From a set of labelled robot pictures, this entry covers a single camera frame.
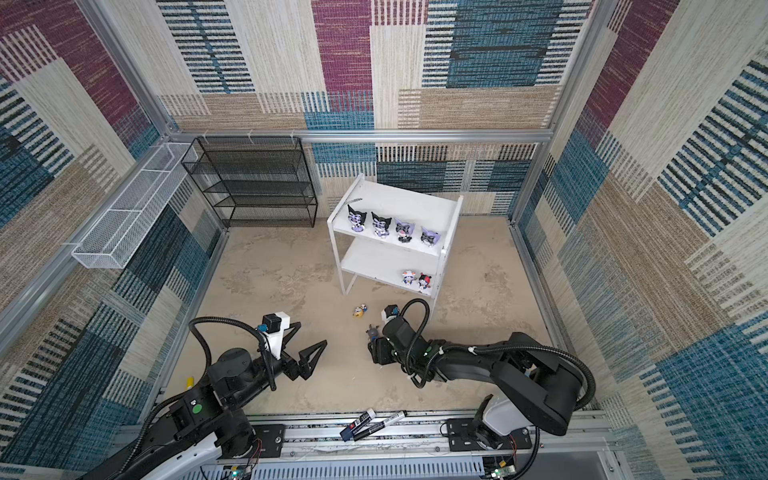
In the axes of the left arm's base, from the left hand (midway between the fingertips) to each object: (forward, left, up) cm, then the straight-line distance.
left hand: (313, 331), depth 71 cm
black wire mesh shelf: (+60, +30, -3) cm, 67 cm away
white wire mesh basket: (+18, +46, +14) cm, 52 cm away
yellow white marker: (-5, +36, -19) cm, 41 cm away
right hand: (+3, -15, -18) cm, 24 cm away
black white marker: (-18, -11, -20) cm, 29 cm away
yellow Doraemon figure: (+14, -9, -18) cm, 24 cm away
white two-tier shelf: (+17, -19, +14) cm, 29 cm away
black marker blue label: (-18, -8, -19) cm, 27 cm away
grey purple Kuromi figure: (+8, -13, -18) cm, 24 cm away
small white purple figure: (+15, -23, 0) cm, 28 cm away
